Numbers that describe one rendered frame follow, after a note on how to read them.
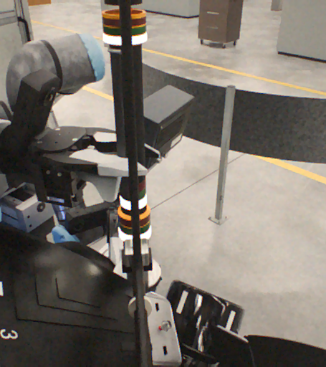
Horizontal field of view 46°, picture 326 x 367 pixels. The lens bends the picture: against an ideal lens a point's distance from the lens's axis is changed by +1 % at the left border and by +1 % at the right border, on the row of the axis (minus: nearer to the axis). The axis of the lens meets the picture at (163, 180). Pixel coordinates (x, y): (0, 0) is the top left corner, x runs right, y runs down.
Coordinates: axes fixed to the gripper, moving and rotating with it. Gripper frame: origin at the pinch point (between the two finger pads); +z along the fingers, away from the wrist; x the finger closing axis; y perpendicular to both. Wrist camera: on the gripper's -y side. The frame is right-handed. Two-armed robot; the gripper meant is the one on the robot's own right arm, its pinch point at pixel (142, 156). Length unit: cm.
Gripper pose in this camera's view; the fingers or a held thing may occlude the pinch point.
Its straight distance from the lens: 45.5
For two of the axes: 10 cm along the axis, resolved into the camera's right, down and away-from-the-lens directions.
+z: 9.5, 1.6, -2.8
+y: 0.1, 8.5, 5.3
